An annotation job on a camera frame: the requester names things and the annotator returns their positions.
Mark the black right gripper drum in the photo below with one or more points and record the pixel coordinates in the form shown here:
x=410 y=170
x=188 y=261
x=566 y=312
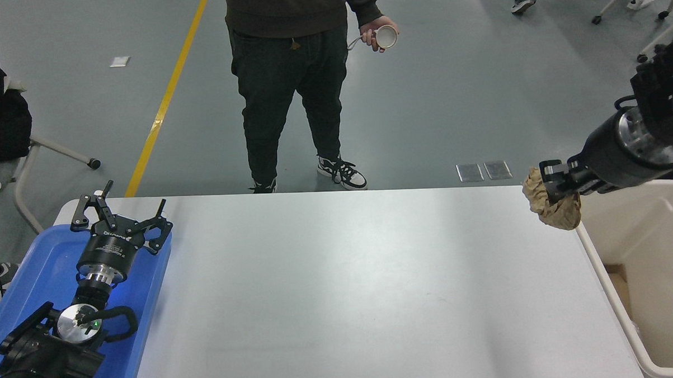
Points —
x=601 y=160

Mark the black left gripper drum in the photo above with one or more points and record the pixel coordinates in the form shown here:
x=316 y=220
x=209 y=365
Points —
x=109 y=248

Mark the tan paper ball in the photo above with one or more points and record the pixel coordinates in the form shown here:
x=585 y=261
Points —
x=561 y=214

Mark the white paper cup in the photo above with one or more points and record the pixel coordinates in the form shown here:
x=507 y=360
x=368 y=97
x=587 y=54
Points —
x=387 y=37

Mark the standing person's left hand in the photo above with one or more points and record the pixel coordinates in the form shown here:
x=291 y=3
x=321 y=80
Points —
x=371 y=31

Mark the metal floor plate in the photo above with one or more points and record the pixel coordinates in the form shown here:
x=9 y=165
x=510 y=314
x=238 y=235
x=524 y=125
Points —
x=470 y=172
x=498 y=170

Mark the blue plastic tray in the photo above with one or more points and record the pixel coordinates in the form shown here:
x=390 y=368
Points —
x=42 y=266

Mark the large pale plastic bin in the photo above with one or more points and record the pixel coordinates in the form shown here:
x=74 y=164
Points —
x=652 y=239

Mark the white wheeled chair base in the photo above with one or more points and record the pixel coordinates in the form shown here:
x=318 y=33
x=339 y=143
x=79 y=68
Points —
x=661 y=29

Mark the white paper sheet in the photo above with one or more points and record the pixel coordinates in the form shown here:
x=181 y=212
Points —
x=120 y=61

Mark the white power strip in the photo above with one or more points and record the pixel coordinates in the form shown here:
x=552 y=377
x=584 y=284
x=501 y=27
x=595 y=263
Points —
x=640 y=0

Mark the standing person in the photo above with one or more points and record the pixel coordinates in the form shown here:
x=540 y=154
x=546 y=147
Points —
x=287 y=73

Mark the grey metal frame chair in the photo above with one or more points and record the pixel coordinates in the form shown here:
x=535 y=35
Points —
x=49 y=148

